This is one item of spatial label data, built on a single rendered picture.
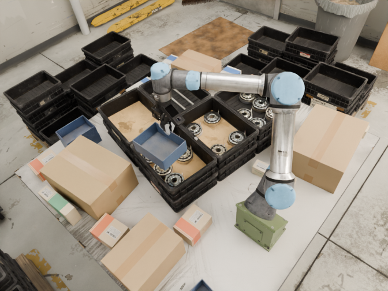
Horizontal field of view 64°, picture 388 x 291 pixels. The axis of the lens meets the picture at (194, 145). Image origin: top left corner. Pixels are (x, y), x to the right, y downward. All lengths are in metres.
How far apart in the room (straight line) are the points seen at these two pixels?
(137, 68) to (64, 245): 1.73
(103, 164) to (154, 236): 0.50
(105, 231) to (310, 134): 1.18
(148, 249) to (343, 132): 1.17
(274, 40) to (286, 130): 2.32
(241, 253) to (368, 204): 1.40
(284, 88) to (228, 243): 0.81
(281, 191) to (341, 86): 1.70
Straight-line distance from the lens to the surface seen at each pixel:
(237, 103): 2.02
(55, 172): 1.81
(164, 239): 1.47
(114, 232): 1.64
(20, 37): 4.63
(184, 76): 1.23
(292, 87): 1.20
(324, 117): 1.91
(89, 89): 2.93
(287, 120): 1.23
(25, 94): 3.18
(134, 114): 2.04
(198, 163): 1.71
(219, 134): 1.83
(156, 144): 1.49
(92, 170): 1.73
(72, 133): 2.16
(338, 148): 1.77
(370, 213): 2.71
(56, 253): 2.64
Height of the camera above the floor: 2.19
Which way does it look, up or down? 50 degrees down
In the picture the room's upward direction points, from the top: 7 degrees counter-clockwise
